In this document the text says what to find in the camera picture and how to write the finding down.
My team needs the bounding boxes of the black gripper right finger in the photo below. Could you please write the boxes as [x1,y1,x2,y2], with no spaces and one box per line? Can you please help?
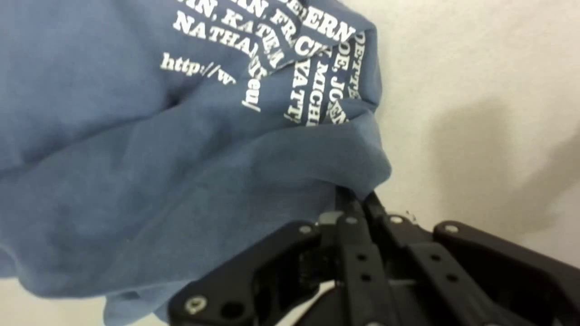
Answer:
[362,190,580,326]

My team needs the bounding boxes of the blue printed t-shirt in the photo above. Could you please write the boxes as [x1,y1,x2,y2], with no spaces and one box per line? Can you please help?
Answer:
[0,0,393,326]

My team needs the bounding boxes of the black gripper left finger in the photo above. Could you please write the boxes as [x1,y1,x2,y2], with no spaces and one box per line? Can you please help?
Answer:
[168,186,388,326]

